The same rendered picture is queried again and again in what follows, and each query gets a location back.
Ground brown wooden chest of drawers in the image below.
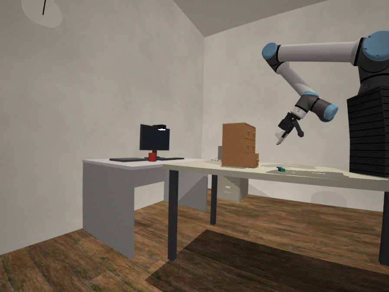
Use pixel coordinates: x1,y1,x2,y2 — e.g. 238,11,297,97
221,123,256,167

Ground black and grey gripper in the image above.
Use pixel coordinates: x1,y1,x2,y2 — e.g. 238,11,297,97
275,112,301,145

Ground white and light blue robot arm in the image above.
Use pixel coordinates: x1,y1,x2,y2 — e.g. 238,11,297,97
262,30,389,122

